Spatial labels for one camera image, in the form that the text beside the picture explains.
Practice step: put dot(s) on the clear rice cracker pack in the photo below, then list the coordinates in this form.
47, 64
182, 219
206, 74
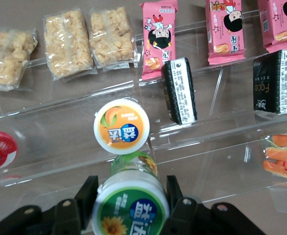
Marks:
8, 58
67, 44
111, 36

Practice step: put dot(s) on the pink cartoon snack pack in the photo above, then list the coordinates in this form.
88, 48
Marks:
158, 39
225, 31
279, 24

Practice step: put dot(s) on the black small packet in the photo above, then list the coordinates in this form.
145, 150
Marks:
275, 83
180, 93

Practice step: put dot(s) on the orange lid gum bottle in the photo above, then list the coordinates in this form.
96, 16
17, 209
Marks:
121, 127

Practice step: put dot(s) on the wrapped triangle sandwich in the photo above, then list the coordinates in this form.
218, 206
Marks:
283, 156

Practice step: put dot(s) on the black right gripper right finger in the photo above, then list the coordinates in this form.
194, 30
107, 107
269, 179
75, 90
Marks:
174, 193

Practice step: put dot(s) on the clear acrylic stepped display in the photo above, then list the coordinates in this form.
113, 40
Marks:
60, 137

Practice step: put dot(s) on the green lid gum bottle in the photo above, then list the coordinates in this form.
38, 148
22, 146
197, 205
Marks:
131, 195

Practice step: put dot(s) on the red lid gum bottle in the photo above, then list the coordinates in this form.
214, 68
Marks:
0, 151

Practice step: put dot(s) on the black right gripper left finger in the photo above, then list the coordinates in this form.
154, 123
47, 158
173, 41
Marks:
87, 195

